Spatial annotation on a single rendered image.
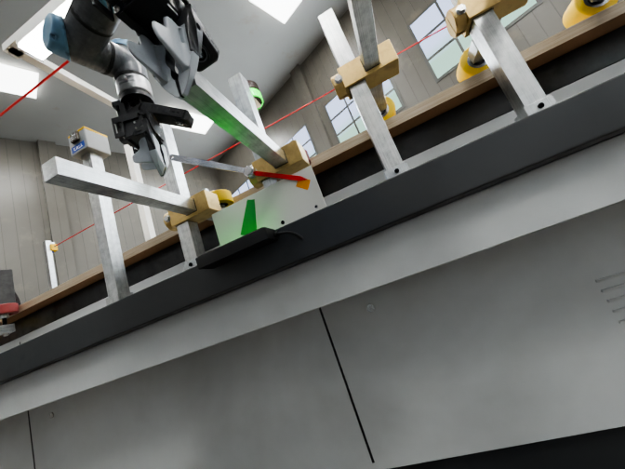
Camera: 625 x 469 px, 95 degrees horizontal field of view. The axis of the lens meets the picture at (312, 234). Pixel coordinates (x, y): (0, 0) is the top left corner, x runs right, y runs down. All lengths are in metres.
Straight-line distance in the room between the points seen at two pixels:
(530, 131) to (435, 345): 0.49
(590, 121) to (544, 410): 0.58
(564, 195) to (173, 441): 1.18
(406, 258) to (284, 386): 0.53
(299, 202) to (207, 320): 0.35
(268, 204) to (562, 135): 0.53
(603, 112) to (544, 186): 0.13
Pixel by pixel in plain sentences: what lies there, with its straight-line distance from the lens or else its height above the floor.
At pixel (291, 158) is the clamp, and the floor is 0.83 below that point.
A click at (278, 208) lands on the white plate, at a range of 0.62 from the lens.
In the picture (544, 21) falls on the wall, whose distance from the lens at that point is 5.89.
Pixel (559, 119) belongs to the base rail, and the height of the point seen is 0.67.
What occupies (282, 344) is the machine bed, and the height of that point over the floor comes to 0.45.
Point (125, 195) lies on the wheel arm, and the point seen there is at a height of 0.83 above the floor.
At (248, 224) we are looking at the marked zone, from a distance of 0.65.
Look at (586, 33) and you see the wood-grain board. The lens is 0.96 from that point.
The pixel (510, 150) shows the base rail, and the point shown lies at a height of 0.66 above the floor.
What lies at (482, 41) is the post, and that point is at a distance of 0.72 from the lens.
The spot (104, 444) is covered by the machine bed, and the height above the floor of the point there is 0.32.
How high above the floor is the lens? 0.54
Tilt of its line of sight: 12 degrees up
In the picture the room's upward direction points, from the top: 20 degrees counter-clockwise
